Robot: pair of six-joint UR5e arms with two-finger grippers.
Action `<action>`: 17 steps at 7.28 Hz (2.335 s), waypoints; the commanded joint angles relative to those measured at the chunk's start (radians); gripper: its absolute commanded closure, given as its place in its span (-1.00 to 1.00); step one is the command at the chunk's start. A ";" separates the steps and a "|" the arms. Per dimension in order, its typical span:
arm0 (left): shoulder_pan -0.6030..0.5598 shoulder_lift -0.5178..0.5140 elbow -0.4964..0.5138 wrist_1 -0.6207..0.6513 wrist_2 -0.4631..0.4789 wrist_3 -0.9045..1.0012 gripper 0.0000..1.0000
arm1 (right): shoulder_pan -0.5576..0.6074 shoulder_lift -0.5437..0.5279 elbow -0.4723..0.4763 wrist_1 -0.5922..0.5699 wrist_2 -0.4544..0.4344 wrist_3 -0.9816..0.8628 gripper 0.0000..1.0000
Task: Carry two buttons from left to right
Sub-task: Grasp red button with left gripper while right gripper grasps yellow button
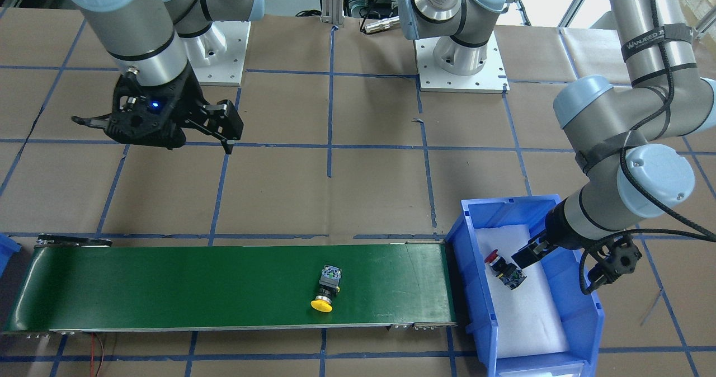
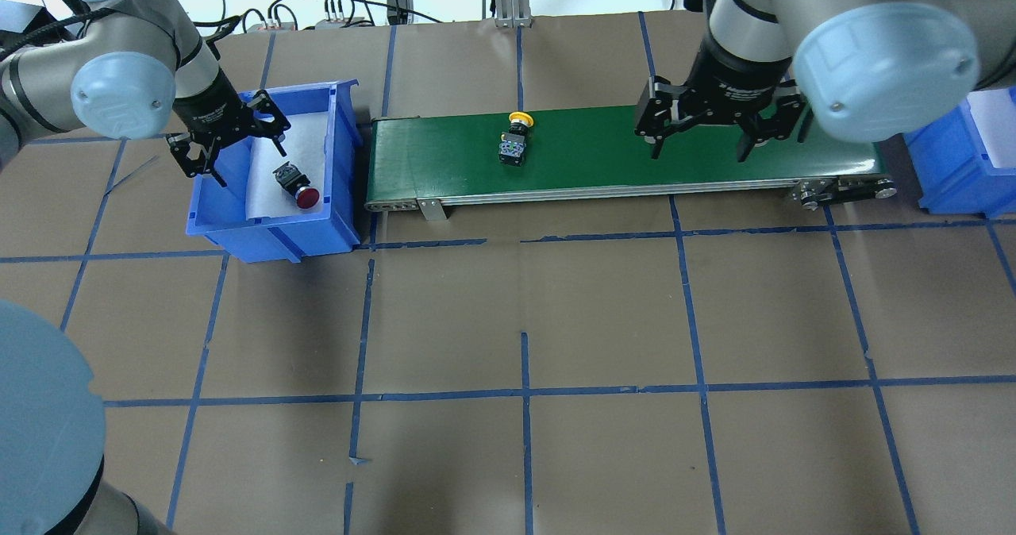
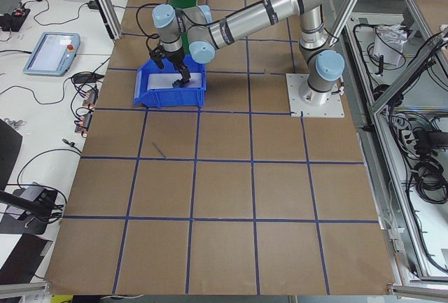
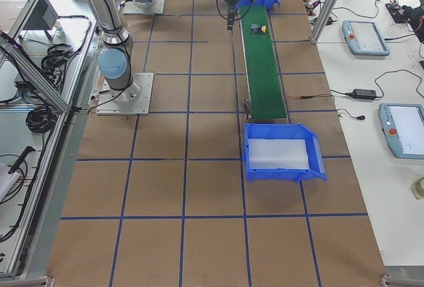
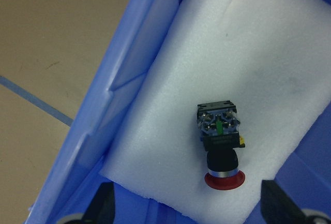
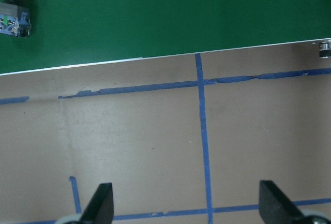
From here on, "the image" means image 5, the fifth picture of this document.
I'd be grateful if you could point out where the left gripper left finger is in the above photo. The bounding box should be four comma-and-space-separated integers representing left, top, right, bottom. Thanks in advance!
59, 182, 115, 224

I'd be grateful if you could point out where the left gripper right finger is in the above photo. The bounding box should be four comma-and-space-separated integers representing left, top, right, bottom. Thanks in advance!
260, 180, 330, 223

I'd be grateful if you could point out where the red mushroom push button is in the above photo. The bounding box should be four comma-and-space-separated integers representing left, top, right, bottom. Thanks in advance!
197, 100, 245, 190

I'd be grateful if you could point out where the white foam pad left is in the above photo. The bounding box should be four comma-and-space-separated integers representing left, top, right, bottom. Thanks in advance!
102, 0, 330, 223

